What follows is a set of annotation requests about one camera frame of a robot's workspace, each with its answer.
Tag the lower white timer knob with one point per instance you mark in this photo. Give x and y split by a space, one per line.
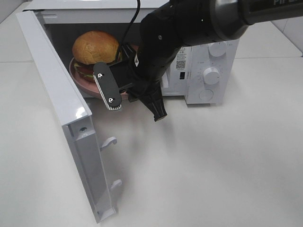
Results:
211 76

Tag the white microwave door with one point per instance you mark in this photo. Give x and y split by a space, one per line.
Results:
73 113

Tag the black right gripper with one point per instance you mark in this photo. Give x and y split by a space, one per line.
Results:
158 47

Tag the white microwave oven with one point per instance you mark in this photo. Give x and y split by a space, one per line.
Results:
199 73

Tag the burger with sesame-free bun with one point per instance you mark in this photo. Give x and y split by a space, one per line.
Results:
90 48

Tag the round white door button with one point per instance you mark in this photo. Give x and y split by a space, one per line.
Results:
206 95

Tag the pink round plate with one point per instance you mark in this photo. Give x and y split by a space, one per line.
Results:
88 89

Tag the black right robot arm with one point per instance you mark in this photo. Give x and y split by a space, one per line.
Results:
176 24

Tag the upper white power knob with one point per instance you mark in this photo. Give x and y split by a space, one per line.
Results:
217 49

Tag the white warning label sticker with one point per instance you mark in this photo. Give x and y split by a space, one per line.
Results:
181 59

